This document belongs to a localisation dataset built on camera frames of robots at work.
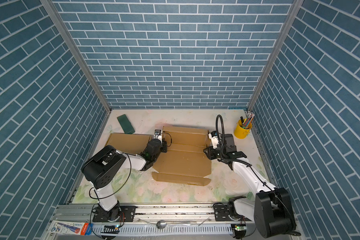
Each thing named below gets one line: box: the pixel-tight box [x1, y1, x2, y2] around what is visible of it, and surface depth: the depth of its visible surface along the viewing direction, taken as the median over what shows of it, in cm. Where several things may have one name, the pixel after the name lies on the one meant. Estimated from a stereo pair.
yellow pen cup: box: [234, 119, 252, 139], surface depth 100 cm
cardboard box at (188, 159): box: [152, 126, 212, 187], surface depth 90 cm
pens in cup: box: [240, 111, 255, 129], surface depth 99 cm
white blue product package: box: [47, 220, 93, 236], surface depth 71 cm
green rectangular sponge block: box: [116, 114, 136, 135], surface depth 114 cm
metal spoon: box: [156, 219, 192, 230], surface depth 72 cm
